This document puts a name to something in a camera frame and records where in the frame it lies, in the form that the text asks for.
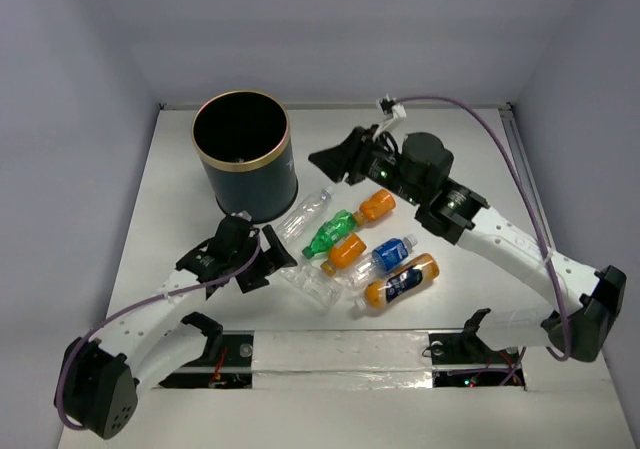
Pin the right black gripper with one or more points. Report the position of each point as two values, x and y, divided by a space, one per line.
337 161

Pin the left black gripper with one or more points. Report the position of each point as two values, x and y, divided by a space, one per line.
251 267

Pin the clear plastic bottle white cap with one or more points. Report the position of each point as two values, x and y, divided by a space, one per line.
304 214

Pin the clear crushed plastic bottle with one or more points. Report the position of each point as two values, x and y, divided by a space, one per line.
314 284

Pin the green plastic bottle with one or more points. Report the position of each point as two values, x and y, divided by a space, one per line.
330 233

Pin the blue label water bottle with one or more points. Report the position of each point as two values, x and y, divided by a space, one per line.
379 262

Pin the orange juice bottle dark label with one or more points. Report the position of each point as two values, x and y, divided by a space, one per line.
420 271

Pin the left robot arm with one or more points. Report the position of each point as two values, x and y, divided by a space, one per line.
105 372

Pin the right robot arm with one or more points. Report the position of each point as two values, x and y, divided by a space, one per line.
583 302

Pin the dark blue cylindrical bin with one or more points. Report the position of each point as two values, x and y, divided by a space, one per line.
243 140

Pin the silver tape strip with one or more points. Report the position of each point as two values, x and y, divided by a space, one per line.
350 360

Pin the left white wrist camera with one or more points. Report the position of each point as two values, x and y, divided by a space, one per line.
243 215

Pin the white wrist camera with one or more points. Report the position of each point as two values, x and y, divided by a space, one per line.
243 215
393 113

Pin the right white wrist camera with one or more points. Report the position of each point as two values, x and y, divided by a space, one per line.
393 113

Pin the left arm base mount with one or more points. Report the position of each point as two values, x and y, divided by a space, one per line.
226 364

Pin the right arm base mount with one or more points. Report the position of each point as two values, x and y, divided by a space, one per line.
461 362

